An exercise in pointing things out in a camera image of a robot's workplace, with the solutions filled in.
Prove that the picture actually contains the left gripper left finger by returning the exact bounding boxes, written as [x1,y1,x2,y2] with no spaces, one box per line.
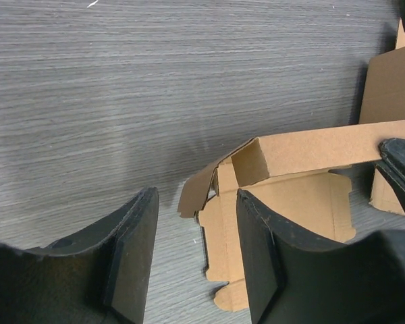
[0,188,159,323]

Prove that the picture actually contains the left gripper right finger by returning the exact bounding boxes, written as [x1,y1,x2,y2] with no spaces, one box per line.
[237,190,405,323]

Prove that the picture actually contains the small cardboard box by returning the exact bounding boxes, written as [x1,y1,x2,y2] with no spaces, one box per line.
[178,120,405,311]

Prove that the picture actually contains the large flat cardboard box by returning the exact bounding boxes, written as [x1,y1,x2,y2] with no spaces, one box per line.
[359,20,405,124]

